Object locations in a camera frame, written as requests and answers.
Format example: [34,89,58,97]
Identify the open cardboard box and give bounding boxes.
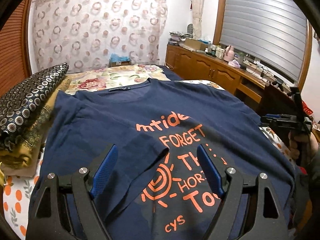
[183,38,208,51]

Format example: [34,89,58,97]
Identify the gold patterned folded cloth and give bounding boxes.
[1,76,72,178]

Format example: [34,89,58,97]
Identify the cardboard box blue contents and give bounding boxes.
[109,54,131,67]

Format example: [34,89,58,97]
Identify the beige side curtain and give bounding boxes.
[191,0,204,40]

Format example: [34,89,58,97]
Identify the wooden louvered wardrobe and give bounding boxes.
[0,0,32,95]

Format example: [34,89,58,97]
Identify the grey window blind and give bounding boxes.
[220,0,307,82]

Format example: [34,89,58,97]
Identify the floral rose bedspread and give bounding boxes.
[66,64,169,95]

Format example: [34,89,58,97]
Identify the navy bed sheet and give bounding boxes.
[159,66,183,81]

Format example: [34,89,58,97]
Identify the pink tissue pack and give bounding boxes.
[228,59,241,68]

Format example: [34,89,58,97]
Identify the right hand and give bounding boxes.
[289,131,319,162]

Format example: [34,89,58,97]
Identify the black circle pattern folded cloth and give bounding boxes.
[1,63,69,152]

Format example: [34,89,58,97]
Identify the navy printed t-shirt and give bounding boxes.
[32,77,297,240]

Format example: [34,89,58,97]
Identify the orange print white blanket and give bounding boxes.
[2,79,298,240]

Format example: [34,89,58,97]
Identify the wooden sideboard cabinet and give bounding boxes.
[165,44,271,103]

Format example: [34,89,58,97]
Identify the pink thermos jug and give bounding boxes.
[223,46,234,62]

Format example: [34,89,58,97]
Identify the circle pattern sheer curtain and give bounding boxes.
[33,0,167,73]

